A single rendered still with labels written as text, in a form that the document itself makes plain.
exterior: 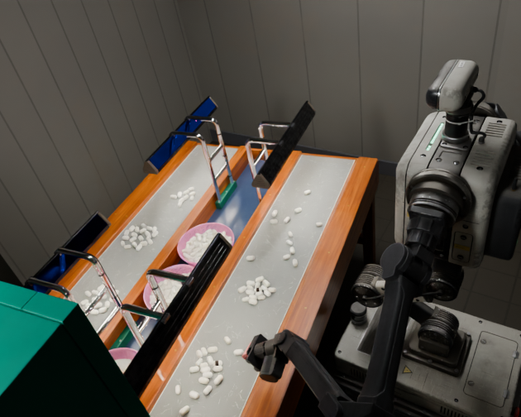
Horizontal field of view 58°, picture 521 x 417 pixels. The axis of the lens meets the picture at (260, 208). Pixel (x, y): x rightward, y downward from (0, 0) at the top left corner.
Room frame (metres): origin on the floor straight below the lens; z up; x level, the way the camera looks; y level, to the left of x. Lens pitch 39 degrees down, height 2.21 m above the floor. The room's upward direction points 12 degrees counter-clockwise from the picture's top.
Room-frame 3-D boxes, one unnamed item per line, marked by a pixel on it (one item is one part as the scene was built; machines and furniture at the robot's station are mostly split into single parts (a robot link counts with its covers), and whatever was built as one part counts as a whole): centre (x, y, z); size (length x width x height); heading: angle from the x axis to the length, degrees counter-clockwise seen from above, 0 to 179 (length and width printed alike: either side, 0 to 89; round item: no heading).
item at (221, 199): (2.08, 0.23, 0.90); 0.20 x 0.19 x 0.45; 149
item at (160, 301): (1.05, 0.39, 0.90); 0.20 x 0.19 x 0.45; 149
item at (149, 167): (2.12, 0.30, 1.08); 0.62 x 0.08 x 0.07; 149
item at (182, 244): (1.62, 0.28, 0.72); 0.27 x 0.27 x 0.10
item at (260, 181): (1.83, -0.18, 1.08); 0.62 x 0.08 x 0.07; 149
